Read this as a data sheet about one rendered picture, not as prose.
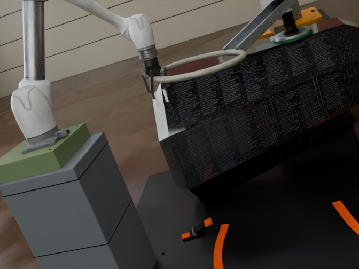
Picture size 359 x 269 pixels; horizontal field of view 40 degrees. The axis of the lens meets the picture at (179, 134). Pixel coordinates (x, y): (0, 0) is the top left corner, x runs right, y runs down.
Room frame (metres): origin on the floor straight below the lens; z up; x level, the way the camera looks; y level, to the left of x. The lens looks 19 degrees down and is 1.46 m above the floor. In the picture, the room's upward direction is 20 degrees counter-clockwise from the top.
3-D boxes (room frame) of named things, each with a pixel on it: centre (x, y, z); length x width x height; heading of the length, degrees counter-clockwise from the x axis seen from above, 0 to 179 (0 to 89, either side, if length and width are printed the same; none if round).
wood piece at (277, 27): (3.31, -0.88, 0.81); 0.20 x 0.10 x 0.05; 173
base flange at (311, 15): (3.54, -0.99, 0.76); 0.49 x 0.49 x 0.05; 75
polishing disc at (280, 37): (2.72, -0.78, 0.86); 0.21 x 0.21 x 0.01
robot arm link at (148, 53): (2.38, 0.01, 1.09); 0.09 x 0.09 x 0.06
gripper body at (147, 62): (2.38, 0.01, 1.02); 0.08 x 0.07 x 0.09; 102
